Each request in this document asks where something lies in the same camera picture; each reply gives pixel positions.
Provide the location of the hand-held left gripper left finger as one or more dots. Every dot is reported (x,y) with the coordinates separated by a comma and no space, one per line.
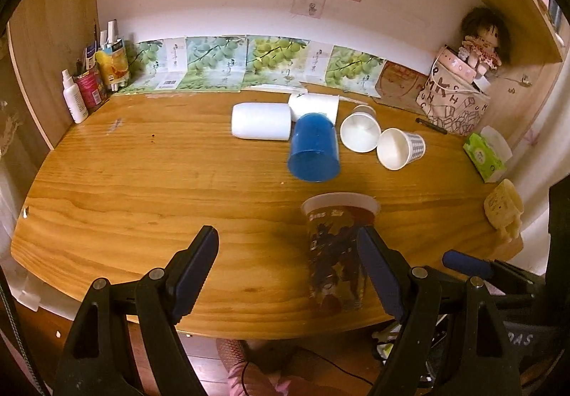
(196,276)

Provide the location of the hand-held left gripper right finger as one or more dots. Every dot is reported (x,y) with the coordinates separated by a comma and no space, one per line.
(378,276)

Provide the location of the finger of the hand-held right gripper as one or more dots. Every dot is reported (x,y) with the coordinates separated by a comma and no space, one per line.
(465,263)

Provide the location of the brown printed cup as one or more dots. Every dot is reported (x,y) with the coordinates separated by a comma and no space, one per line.
(331,253)

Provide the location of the grid patterned paper cup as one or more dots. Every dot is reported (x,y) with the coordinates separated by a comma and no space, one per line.
(394,150)

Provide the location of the blue plastic cup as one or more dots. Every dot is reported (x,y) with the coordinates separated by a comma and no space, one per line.
(314,146)

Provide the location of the plain white paper cup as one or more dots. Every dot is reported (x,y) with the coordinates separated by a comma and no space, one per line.
(360,132)

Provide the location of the large white foam cup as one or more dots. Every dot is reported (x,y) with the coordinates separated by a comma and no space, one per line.
(260,121)

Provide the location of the white cylindrical cup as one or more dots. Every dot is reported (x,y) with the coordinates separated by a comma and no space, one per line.
(317,104)

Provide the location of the green tissue box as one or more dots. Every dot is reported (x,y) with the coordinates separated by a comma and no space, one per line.
(484,155)

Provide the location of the person's leg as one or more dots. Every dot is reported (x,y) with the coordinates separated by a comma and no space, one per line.
(262,371)

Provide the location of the black pen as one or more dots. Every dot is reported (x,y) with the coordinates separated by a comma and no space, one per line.
(431,126)

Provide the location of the letter print fabric bag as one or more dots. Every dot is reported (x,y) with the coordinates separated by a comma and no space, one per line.
(454,106)

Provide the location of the brown cardboard sheet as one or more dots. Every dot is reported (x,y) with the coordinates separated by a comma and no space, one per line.
(400,80)

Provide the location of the white spray bottle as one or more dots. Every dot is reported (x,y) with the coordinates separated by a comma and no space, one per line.
(74,100)

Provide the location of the red can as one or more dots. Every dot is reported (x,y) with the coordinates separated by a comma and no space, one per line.
(91,89)

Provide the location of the yellow carton pen holder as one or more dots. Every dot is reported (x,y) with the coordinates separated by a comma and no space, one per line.
(112,66)

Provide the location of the brown haired doll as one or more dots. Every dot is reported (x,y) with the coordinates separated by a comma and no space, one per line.
(484,37)

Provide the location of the small blue white tube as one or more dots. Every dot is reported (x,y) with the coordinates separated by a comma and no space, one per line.
(91,57)

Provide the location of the white marker pens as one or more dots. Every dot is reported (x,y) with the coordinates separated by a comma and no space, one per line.
(109,33)

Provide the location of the pink square wall sticker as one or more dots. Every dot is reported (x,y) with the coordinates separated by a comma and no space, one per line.
(309,0)

